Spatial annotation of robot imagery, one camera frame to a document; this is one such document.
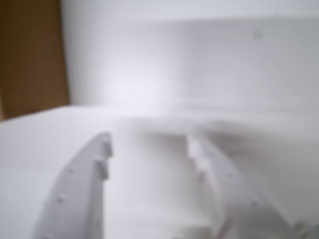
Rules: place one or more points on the brown cardboard box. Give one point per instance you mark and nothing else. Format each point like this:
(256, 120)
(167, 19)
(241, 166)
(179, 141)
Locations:
(31, 57)

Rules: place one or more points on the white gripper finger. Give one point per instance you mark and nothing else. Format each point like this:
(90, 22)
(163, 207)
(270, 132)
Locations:
(231, 196)
(74, 199)

